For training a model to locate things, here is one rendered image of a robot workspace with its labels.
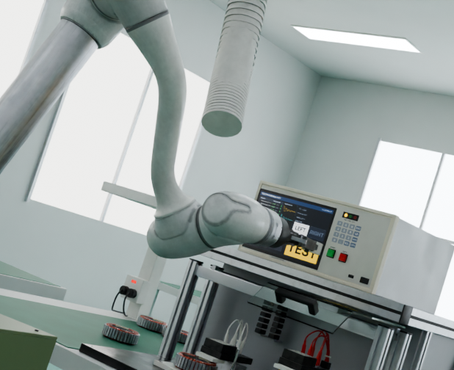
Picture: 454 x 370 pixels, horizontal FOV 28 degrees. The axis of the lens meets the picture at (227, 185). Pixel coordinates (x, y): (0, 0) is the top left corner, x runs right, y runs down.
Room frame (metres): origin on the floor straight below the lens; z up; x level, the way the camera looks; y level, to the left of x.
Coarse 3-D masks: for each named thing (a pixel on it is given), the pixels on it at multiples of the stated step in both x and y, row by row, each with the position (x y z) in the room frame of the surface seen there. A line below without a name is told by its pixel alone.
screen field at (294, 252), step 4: (288, 248) 2.43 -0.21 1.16; (292, 248) 2.42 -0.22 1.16; (296, 248) 2.41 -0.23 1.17; (300, 248) 2.40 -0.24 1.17; (284, 252) 2.43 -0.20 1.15; (288, 252) 2.43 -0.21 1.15; (292, 252) 2.42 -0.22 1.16; (296, 252) 2.41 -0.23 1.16; (300, 252) 2.40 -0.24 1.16; (304, 252) 2.39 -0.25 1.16; (292, 256) 2.41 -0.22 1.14; (296, 256) 2.41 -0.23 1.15; (300, 256) 2.40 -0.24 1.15; (304, 256) 2.39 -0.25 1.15; (308, 256) 2.39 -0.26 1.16; (312, 256) 2.38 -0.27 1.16; (316, 256) 2.37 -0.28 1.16; (304, 260) 2.39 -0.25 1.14; (308, 260) 2.38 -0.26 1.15; (312, 260) 2.37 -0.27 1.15; (316, 260) 2.37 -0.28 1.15
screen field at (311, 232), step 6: (294, 222) 2.43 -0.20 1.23; (294, 228) 2.43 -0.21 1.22; (300, 228) 2.42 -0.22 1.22; (306, 228) 2.40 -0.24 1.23; (312, 228) 2.39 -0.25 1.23; (318, 228) 2.38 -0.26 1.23; (306, 234) 2.40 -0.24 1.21; (312, 234) 2.39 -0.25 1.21; (318, 234) 2.38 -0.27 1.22; (324, 234) 2.37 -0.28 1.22
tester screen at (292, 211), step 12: (264, 192) 2.51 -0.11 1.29; (264, 204) 2.50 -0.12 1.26; (276, 204) 2.48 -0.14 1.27; (288, 204) 2.46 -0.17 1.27; (300, 204) 2.43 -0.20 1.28; (288, 216) 2.45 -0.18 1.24; (300, 216) 2.42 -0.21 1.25; (312, 216) 2.40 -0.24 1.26; (324, 216) 2.38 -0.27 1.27; (324, 228) 2.37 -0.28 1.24; (276, 252) 2.45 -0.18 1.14; (312, 264) 2.37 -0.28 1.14
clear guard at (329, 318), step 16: (272, 288) 2.15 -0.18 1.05; (288, 288) 2.24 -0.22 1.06; (256, 304) 2.11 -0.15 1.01; (272, 304) 2.10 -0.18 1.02; (288, 304) 2.08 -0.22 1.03; (320, 304) 2.06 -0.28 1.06; (336, 304) 2.21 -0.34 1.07; (304, 320) 2.03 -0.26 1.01; (320, 320) 2.01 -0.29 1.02; (336, 320) 2.00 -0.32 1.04; (384, 320) 2.16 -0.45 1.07
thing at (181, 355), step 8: (184, 352) 2.39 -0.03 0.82; (176, 360) 2.35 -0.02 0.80; (184, 360) 2.33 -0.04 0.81; (192, 360) 2.33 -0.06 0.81; (200, 360) 2.40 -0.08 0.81; (208, 360) 2.39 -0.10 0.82; (184, 368) 2.32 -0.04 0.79; (192, 368) 2.32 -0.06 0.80; (200, 368) 2.32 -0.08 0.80; (208, 368) 2.33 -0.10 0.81; (216, 368) 2.35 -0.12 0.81
